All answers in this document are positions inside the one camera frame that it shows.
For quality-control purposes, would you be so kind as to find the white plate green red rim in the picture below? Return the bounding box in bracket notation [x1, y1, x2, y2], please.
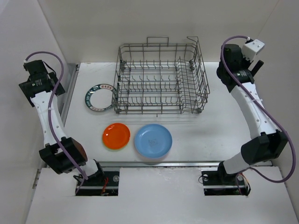
[85, 84, 117, 112]

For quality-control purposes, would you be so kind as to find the orange plastic plate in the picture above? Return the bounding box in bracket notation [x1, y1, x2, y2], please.
[102, 123, 131, 145]

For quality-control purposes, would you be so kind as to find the light blue plastic plate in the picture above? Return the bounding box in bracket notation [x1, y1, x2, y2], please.
[134, 124, 172, 157]

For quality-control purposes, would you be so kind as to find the lime green plastic plate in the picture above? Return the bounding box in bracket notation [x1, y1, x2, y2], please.
[103, 143, 128, 152]

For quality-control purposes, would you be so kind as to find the pink plastic plate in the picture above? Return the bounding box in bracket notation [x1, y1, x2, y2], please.
[137, 154, 168, 161]

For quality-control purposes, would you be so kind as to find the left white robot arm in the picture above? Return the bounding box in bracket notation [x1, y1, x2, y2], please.
[19, 60, 105, 185]

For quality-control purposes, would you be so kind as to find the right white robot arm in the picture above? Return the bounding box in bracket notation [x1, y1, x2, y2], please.
[216, 44, 288, 184]

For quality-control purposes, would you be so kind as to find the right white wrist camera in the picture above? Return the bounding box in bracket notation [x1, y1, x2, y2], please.
[242, 39, 265, 62]

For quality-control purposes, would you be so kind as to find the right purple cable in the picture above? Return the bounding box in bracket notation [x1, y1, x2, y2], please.
[221, 35, 294, 196]

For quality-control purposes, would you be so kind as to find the grey wire dish rack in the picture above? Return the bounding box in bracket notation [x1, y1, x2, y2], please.
[112, 36, 210, 115]

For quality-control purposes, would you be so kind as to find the aluminium front rail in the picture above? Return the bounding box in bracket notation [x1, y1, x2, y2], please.
[97, 160, 220, 168]

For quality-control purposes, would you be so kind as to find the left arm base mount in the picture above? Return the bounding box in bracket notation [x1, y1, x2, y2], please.
[73, 171, 120, 196]

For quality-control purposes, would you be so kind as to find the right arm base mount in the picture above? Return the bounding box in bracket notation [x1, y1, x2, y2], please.
[199, 170, 251, 196]

